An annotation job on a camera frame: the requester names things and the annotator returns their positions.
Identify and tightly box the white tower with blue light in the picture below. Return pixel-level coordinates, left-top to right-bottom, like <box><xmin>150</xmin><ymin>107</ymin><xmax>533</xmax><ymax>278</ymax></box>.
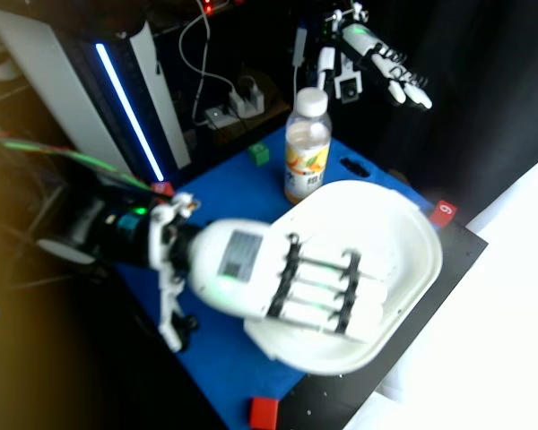
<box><xmin>0</xmin><ymin>6</ymin><xmax>193</xmax><ymax>183</ymax></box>

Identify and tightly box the white power strip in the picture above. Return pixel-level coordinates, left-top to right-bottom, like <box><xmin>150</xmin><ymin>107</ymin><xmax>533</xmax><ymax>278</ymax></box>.
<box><xmin>204</xmin><ymin>75</ymin><xmax>266</xmax><ymax>131</ymax></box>

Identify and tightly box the red block with 6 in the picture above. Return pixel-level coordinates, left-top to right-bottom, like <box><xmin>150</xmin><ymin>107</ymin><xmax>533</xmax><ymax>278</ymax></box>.
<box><xmin>429</xmin><ymin>200</ymin><xmax>457</xmax><ymax>228</ymax></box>

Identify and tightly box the red block with B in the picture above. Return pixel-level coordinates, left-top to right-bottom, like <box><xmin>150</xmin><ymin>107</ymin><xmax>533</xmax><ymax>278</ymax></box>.
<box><xmin>249</xmin><ymin>397</ymin><xmax>281</xmax><ymax>430</ymax></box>

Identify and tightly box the white stick adapter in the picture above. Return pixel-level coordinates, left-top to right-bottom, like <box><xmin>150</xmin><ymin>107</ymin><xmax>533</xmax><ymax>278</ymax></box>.
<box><xmin>292</xmin><ymin>25</ymin><xmax>309</xmax><ymax>68</ymax></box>

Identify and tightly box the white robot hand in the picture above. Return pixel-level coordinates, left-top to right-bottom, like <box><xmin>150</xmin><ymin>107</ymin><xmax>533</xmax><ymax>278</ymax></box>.
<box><xmin>317</xmin><ymin>22</ymin><xmax>434</xmax><ymax>112</ymax></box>
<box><xmin>188</xmin><ymin>218</ymin><xmax>389</xmax><ymax>346</ymax></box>

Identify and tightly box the white power cable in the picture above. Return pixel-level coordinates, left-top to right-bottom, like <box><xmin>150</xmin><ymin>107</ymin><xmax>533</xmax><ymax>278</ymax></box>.
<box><xmin>178</xmin><ymin>0</ymin><xmax>239</xmax><ymax>126</ymax></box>

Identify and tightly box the white plastic bowl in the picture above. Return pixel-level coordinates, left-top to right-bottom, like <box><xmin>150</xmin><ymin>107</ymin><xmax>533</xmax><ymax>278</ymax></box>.
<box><xmin>244</xmin><ymin>180</ymin><xmax>444</xmax><ymax>376</ymax></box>

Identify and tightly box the green block with C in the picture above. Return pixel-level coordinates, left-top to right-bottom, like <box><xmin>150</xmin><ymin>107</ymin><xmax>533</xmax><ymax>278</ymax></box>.
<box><xmin>248</xmin><ymin>142</ymin><xmax>270</xmax><ymax>167</ymax></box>

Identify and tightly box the orange juice bottle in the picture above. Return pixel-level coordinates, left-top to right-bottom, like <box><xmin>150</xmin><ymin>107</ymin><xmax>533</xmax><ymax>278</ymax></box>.
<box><xmin>282</xmin><ymin>87</ymin><xmax>333</xmax><ymax>206</ymax></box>

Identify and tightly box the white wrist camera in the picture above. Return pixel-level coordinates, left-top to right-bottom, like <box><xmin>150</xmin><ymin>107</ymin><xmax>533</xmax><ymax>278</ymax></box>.
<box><xmin>334</xmin><ymin>73</ymin><xmax>364</xmax><ymax>104</ymax></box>

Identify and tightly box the blue table cloth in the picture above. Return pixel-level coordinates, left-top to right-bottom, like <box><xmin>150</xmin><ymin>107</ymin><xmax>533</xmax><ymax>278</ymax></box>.
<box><xmin>114</xmin><ymin>127</ymin><xmax>436</xmax><ymax>430</ymax></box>

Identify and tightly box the green cable bundle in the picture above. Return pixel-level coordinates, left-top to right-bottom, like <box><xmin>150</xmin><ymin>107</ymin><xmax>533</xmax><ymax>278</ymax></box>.
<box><xmin>0</xmin><ymin>137</ymin><xmax>162</xmax><ymax>194</ymax></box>

